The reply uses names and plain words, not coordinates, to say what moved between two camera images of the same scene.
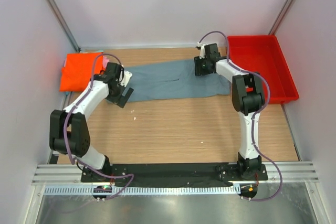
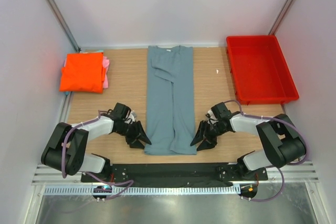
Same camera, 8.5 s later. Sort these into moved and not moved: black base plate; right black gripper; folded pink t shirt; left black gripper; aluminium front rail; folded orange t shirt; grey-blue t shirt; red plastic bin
Moved: left black gripper; grey-blue t shirt; right black gripper
Not moved: red plastic bin; folded pink t shirt; black base plate; aluminium front rail; folded orange t shirt
